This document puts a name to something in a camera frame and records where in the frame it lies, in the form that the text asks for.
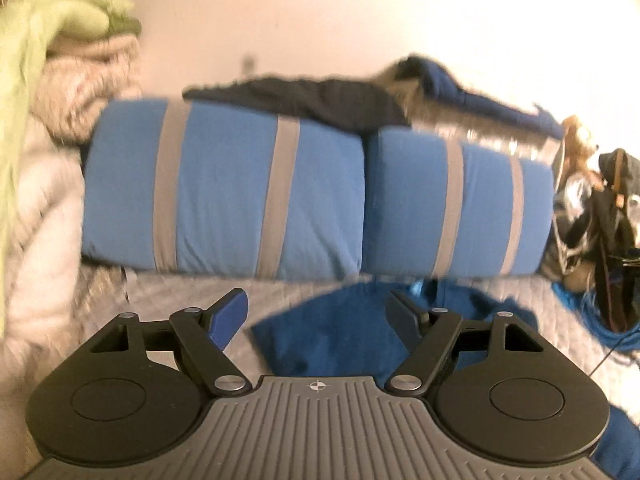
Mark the left blue striped pillow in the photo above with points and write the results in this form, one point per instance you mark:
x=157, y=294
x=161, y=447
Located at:
x=208, y=188

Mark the white quilted duvet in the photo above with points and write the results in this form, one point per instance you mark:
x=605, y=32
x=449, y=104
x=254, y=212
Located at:
x=44, y=245

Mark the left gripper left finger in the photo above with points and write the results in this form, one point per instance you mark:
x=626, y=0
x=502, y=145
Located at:
x=203, y=335

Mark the right blue striped pillow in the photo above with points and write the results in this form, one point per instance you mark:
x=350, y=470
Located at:
x=451, y=209

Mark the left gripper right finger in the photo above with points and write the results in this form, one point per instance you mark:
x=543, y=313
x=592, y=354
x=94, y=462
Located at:
x=429, y=337

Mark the dark blue blanket on headboard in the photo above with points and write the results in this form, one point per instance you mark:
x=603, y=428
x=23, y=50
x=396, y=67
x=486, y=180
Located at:
x=439, y=84

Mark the black garment behind pillows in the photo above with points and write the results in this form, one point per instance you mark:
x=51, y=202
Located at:
x=350, y=105

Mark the black bag with straps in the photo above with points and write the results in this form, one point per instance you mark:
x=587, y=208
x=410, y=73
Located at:
x=598, y=240

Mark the light green blanket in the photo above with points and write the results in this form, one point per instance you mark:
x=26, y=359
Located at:
x=28, y=28

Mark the blue striped pillow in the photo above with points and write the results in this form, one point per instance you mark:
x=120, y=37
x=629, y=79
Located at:
x=208, y=188
x=451, y=209

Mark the dark blue sweatshirt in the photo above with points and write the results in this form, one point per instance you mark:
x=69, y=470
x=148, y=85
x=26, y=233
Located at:
x=345, y=332

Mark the brown teddy bear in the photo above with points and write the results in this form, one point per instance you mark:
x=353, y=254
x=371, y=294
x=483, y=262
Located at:
x=579, y=145

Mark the beige knitted blanket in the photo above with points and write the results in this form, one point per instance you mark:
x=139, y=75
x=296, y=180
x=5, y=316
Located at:
x=80, y=78

